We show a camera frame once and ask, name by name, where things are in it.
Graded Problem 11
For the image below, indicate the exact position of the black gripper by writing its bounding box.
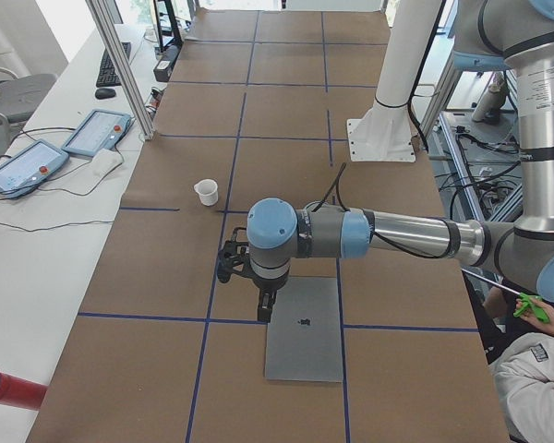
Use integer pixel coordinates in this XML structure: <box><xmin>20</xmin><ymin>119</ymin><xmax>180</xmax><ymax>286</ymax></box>
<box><xmin>216</xmin><ymin>227</ymin><xmax>278</xmax><ymax>322</ymax></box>

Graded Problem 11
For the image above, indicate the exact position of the white plastic cup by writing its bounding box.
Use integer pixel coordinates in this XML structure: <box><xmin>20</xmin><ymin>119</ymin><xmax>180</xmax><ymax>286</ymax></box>
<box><xmin>193</xmin><ymin>179</ymin><xmax>219</xmax><ymax>207</ymax></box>

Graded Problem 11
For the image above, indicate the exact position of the black keyboard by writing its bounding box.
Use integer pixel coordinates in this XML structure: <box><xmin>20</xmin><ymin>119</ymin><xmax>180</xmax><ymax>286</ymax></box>
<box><xmin>95</xmin><ymin>50</ymin><xmax>121</xmax><ymax>88</ymax></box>

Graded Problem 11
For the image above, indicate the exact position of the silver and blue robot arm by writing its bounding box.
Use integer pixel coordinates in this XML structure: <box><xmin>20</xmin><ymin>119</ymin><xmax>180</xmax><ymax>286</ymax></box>
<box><xmin>216</xmin><ymin>1</ymin><xmax>554</xmax><ymax>322</ymax></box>

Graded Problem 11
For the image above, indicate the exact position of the blue teach pendant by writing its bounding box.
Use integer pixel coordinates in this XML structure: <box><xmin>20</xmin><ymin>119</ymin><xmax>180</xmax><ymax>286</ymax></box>
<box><xmin>0</xmin><ymin>139</ymin><xmax>69</xmax><ymax>198</ymax></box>
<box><xmin>62</xmin><ymin>109</ymin><xmax>132</xmax><ymax>157</ymax></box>

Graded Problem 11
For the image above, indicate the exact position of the black computer mouse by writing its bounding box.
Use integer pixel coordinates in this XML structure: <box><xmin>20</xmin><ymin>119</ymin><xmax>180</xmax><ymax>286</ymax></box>
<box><xmin>94</xmin><ymin>88</ymin><xmax>116</xmax><ymax>100</ymax></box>

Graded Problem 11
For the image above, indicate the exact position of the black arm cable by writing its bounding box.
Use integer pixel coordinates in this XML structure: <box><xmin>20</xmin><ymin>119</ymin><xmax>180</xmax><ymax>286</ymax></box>
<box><xmin>314</xmin><ymin>162</ymin><xmax>457</xmax><ymax>258</ymax></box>

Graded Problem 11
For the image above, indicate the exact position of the near blue teach pendant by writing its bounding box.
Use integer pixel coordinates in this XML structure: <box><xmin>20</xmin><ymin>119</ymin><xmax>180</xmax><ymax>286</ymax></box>
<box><xmin>0</xmin><ymin>139</ymin><xmax>69</xmax><ymax>198</ymax></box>

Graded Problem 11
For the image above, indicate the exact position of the green handled grabber tool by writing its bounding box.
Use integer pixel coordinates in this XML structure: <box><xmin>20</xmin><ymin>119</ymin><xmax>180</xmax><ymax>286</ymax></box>
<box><xmin>463</xmin><ymin>269</ymin><xmax>550</xmax><ymax>324</ymax></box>

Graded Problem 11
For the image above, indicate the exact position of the aluminium frame post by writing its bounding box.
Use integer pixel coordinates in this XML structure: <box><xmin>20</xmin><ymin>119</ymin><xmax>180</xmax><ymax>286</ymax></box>
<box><xmin>86</xmin><ymin>0</ymin><xmax>155</xmax><ymax>140</ymax></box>

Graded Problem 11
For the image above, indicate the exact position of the white crumpled cloth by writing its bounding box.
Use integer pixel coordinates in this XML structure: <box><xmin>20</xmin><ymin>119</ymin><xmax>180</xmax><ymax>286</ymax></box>
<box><xmin>90</xmin><ymin>150</ymin><xmax>123</xmax><ymax>178</ymax></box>

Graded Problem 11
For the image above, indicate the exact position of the red cylinder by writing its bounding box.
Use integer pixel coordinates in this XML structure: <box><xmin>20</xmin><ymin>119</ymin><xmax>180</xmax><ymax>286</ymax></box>
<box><xmin>0</xmin><ymin>372</ymin><xmax>48</xmax><ymax>411</ymax></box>

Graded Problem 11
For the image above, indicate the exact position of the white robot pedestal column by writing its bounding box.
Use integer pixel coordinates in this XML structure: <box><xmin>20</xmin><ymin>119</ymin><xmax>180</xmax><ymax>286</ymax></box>
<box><xmin>347</xmin><ymin>0</ymin><xmax>445</xmax><ymax>162</ymax></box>

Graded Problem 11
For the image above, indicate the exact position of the person in white hoodie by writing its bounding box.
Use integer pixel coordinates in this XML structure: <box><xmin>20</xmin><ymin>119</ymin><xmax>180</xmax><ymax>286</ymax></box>
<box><xmin>464</xmin><ymin>280</ymin><xmax>554</xmax><ymax>442</ymax></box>

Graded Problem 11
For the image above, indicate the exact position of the person hand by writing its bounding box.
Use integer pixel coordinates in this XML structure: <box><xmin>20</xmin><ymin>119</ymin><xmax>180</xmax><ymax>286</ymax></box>
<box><xmin>520</xmin><ymin>298</ymin><xmax>554</xmax><ymax>337</ymax></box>

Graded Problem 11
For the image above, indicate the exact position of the black box device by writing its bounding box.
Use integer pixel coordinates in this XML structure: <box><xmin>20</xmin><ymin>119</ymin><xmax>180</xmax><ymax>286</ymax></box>
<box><xmin>153</xmin><ymin>45</ymin><xmax>180</xmax><ymax>83</ymax></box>

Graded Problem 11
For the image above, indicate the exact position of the far blue teach pendant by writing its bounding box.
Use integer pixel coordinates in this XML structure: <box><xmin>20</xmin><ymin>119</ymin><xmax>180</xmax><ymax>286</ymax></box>
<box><xmin>62</xmin><ymin>109</ymin><xmax>132</xmax><ymax>157</ymax></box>

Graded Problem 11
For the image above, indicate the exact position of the grey closed laptop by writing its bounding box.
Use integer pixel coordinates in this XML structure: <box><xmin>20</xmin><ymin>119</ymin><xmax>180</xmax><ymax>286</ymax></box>
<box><xmin>264</xmin><ymin>277</ymin><xmax>343</xmax><ymax>382</ymax></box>

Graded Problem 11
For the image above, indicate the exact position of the grey office chair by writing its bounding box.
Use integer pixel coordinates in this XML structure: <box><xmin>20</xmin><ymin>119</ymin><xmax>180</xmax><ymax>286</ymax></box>
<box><xmin>0</xmin><ymin>48</ymin><xmax>57</xmax><ymax>139</ymax></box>

